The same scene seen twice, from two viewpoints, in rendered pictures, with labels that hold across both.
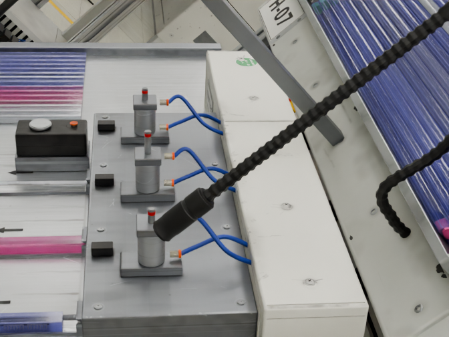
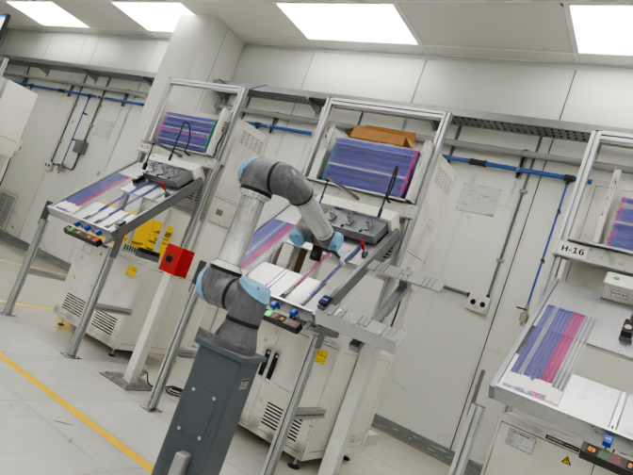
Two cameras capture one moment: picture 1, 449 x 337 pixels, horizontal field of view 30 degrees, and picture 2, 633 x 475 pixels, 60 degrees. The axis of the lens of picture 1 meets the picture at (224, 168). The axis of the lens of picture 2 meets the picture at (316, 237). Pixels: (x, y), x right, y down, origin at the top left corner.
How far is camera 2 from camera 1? 2.25 m
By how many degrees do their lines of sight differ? 34
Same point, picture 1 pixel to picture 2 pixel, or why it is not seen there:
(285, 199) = (369, 209)
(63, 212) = not seen: hidden behind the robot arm
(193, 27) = (214, 209)
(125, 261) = (366, 229)
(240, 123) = (343, 205)
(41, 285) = (349, 245)
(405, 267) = (395, 205)
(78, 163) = not seen: hidden behind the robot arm
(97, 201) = (347, 228)
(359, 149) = (365, 197)
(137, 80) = (292, 216)
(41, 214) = not seen: hidden behind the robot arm
